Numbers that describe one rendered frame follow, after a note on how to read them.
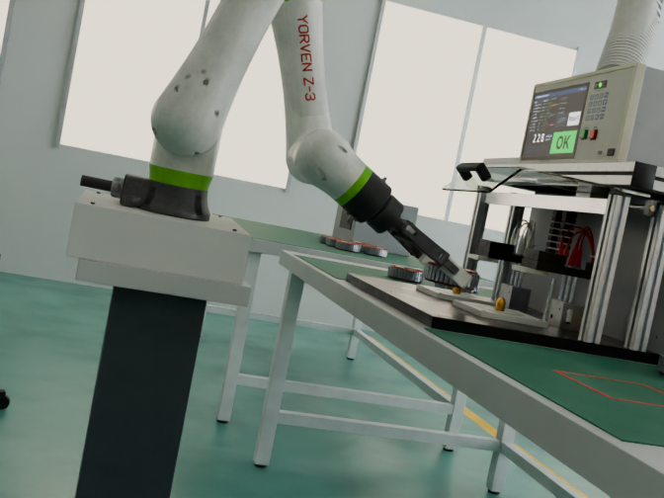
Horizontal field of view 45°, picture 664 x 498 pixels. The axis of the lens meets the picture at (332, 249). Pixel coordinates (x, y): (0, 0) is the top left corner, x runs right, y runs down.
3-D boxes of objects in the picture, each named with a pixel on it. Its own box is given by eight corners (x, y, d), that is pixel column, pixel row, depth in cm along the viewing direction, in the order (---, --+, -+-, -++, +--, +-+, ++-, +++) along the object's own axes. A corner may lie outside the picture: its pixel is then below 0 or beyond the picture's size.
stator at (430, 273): (433, 283, 156) (437, 264, 155) (414, 276, 166) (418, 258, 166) (485, 293, 158) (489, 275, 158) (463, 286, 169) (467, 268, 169)
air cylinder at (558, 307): (557, 328, 168) (563, 301, 167) (540, 321, 175) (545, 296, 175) (579, 331, 169) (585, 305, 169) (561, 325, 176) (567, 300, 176)
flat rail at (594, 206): (613, 214, 151) (616, 199, 151) (480, 203, 211) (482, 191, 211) (618, 215, 151) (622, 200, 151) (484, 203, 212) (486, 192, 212)
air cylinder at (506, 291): (507, 308, 191) (512, 286, 191) (494, 303, 198) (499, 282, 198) (527, 312, 192) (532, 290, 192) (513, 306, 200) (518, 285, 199)
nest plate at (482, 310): (479, 316, 160) (480, 310, 159) (452, 304, 174) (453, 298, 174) (547, 328, 163) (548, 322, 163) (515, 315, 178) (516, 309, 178)
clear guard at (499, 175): (487, 193, 146) (494, 160, 146) (441, 190, 170) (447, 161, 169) (644, 225, 154) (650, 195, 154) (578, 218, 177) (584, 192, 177)
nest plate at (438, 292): (437, 297, 183) (438, 292, 183) (415, 289, 198) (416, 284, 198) (497, 308, 187) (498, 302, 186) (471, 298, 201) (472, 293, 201)
